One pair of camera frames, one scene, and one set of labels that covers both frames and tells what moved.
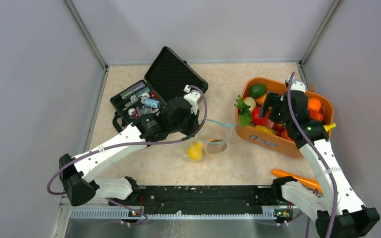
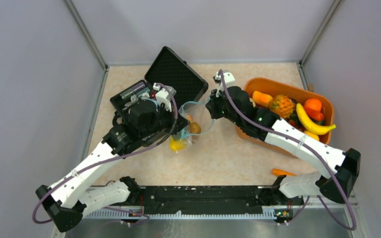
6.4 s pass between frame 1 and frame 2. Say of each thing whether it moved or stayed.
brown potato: moved
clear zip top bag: moved
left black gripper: moved
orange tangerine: stayed
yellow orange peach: moved
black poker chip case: stayed
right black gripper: moved
